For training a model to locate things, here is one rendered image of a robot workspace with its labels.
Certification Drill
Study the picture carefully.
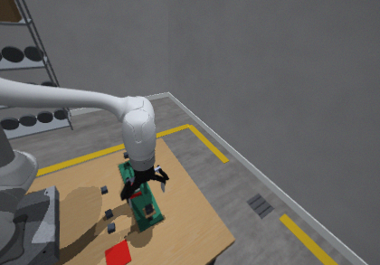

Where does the red square plate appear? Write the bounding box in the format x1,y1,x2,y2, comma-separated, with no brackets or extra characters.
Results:
105,240,131,265

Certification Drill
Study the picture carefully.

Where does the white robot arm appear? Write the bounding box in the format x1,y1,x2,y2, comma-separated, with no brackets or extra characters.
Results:
0,78,157,265

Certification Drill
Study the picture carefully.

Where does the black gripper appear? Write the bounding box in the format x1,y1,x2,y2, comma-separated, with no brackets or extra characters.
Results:
120,165,169,209

